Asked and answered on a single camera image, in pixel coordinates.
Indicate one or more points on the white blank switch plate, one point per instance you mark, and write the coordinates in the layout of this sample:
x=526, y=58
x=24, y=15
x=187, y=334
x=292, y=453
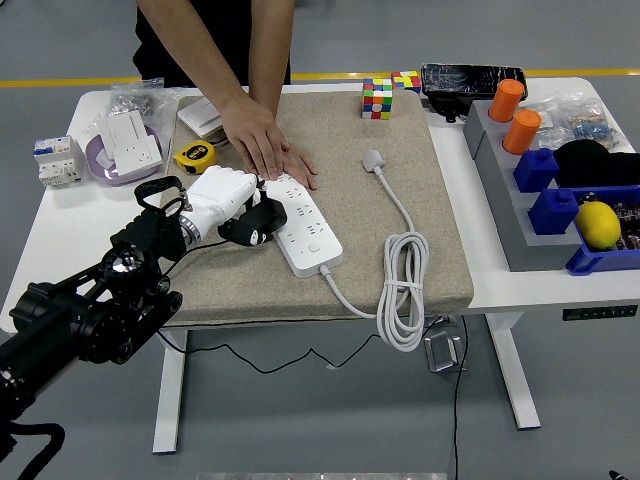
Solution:
x=122, y=130

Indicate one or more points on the person's left forearm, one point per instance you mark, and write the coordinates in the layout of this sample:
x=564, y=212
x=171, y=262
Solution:
x=267, y=50

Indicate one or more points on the person's left hand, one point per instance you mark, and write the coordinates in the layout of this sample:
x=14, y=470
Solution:
x=302, y=170

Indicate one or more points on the multicoloured puzzle cube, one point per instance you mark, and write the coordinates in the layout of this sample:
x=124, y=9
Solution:
x=377, y=100
x=407, y=82

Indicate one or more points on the yellow tape measure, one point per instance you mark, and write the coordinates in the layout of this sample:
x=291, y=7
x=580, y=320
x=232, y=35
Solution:
x=196, y=157

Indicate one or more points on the purple bowl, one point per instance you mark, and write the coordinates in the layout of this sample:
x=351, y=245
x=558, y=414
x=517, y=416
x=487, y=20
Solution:
x=100, y=170

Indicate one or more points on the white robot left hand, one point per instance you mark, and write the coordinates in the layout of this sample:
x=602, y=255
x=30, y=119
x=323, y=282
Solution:
x=220, y=195

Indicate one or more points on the person's right hand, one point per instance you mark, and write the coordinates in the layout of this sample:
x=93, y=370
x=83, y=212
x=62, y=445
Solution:
x=255, y=135

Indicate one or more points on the white table leg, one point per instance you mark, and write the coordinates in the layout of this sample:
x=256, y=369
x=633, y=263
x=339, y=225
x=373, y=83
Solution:
x=167, y=400
x=515, y=380

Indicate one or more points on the grey stepped block holder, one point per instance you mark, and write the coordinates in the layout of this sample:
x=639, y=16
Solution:
x=500, y=200

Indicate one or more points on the person's right forearm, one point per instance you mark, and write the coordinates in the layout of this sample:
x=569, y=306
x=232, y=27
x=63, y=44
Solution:
x=205, y=50

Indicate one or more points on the blue plastic bin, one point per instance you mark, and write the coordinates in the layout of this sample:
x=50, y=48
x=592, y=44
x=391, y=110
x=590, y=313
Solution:
x=600, y=260

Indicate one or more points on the white wall socket panel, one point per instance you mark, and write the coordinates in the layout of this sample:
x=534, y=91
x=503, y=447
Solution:
x=140, y=157

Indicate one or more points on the clear bag of small parts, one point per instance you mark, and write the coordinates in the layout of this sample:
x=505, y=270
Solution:
x=585, y=125

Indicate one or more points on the dark circuit board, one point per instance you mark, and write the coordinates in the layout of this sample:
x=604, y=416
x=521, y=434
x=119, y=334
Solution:
x=631, y=210

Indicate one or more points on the orange cylinder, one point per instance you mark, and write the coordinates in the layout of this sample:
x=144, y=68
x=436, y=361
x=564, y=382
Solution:
x=506, y=100
x=521, y=132

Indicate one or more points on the person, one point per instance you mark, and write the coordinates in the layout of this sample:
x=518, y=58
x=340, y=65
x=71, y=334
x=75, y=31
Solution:
x=150, y=55

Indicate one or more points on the clear bag of screws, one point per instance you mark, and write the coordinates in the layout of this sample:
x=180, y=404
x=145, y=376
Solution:
x=135, y=97

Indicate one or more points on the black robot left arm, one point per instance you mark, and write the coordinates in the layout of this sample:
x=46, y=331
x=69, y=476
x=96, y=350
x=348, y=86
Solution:
x=75, y=320

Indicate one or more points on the black plastic-wrapped device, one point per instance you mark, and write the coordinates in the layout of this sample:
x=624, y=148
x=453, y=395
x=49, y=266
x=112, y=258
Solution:
x=470, y=82

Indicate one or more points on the white circuit breaker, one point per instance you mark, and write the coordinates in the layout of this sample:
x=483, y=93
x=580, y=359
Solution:
x=55, y=162

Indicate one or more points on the white wall switch panel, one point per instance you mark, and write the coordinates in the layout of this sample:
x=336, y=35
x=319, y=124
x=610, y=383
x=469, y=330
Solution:
x=197, y=115

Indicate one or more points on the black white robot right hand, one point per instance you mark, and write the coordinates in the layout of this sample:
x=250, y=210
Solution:
x=620, y=475

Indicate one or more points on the white power strip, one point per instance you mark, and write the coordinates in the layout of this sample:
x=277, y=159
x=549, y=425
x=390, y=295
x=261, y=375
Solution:
x=310, y=240

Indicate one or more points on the black power adapter plug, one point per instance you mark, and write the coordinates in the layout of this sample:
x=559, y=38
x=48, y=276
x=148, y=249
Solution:
x=267, y=215

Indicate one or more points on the black table control panel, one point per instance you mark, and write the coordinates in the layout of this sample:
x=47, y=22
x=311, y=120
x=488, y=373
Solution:
x=600, y=313

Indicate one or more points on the yellow lemon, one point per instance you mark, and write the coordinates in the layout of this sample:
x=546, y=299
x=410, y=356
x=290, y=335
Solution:
x=597, y=225

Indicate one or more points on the blue plastic block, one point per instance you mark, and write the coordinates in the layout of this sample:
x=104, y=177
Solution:
x=535, y=172
x=552, y=212

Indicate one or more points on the grey-brown fabric mat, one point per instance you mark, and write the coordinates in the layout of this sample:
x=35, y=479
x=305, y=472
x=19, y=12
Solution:
x=350, y=225

